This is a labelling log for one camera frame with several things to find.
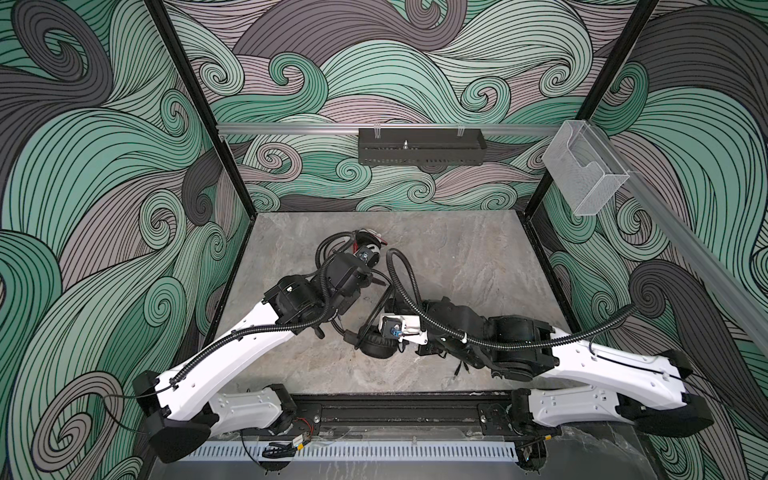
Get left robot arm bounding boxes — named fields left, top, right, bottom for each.
left=133, top=229, right=385, bottom=463

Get clear plastic wall bin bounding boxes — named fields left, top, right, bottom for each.
left=542, top=120, right=629, bottom=217

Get black headphone cable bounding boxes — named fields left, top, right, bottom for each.
left=353, top=269, right=469, bottom=379

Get white slotted cable duct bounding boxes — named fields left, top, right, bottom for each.
left=184, top=440, right=518, bottom=463

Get white headphones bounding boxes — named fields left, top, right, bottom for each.
left=353, top=229, right=388, bottom=267

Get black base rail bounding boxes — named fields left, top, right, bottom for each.
left=161, top=392, right=637, bottom=436

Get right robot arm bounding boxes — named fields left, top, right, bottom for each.
left=379, top=249, right=714, bottom=438

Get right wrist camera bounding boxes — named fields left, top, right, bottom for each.
left=378, top=313, right=428, bottom=345

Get black blue headphones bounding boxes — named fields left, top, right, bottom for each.
left=342, top=286, right=399, bottom=359

